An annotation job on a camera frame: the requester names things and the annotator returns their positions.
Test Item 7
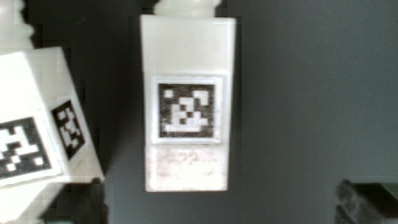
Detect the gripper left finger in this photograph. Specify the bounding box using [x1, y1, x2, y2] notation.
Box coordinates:
[39, 178, 108, 224]

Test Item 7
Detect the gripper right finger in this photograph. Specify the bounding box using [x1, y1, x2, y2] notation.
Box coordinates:
[334, 180, 398, 224]

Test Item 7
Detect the white leg with tag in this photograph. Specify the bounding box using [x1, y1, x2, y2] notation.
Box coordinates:
[140, 0, 236, 192]

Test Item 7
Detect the white leg right rear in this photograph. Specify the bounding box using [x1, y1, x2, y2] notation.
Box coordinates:
[0, 0, 106, 190]

